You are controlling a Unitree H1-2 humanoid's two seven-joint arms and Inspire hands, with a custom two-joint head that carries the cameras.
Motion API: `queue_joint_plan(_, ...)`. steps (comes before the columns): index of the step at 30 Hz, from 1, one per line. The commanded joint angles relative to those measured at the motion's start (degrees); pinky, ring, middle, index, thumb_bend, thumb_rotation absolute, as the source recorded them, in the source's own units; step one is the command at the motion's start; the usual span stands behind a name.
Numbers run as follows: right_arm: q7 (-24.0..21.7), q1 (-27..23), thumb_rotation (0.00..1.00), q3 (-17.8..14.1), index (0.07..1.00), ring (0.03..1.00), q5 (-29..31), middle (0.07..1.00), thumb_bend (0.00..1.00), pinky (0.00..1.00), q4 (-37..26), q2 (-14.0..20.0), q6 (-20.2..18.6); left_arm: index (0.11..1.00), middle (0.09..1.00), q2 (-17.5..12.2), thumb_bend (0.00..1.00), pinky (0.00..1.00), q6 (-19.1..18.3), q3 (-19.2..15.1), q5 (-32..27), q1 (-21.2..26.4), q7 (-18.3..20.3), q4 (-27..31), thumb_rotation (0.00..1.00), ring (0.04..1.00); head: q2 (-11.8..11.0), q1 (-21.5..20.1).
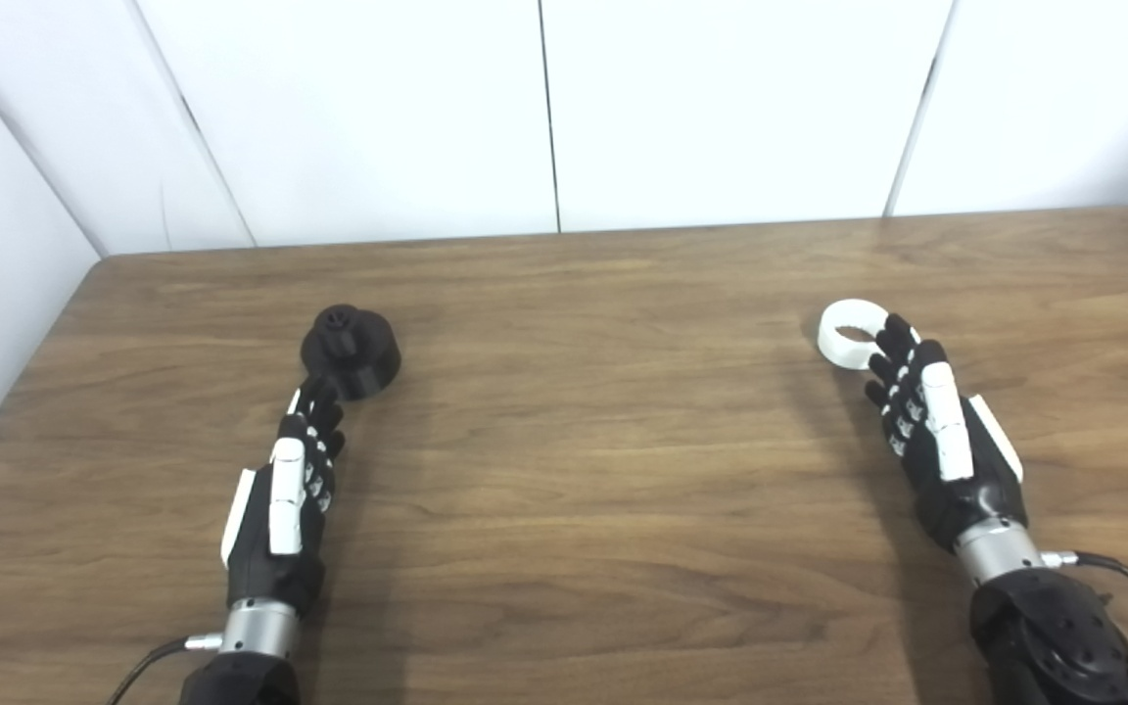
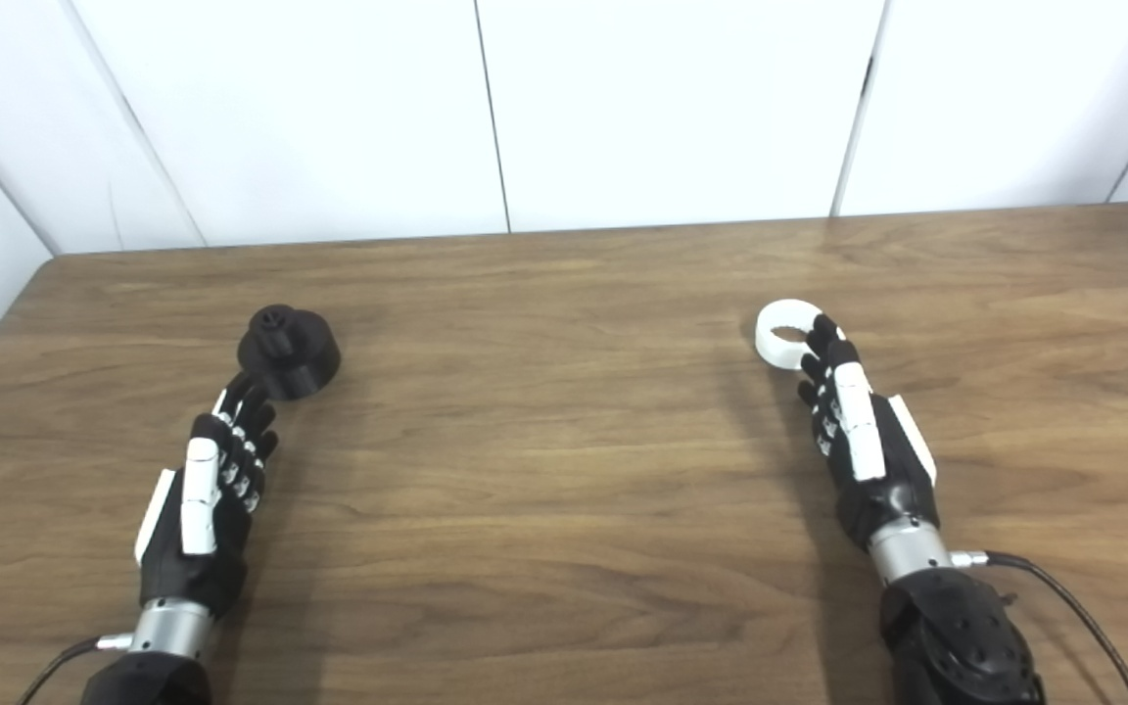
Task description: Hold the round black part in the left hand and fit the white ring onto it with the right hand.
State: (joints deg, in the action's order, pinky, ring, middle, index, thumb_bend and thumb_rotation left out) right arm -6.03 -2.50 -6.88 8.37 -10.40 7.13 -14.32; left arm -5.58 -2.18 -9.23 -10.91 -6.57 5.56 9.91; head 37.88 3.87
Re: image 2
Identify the round black part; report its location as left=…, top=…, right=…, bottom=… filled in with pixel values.
left=236, top=305, right=342, bottom=402

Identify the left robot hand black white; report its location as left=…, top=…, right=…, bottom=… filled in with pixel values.
left=133, top=372, right=281, bottom=620

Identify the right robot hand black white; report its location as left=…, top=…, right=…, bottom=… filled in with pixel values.
left=797, top=313, right=941, bottom=554

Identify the white ring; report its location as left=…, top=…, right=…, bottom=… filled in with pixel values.
left=755, top=299, right=824, bottom=371

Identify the thick black right wrist cable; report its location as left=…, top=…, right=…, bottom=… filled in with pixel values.
left=951, top=551, right=1128, bottom=705

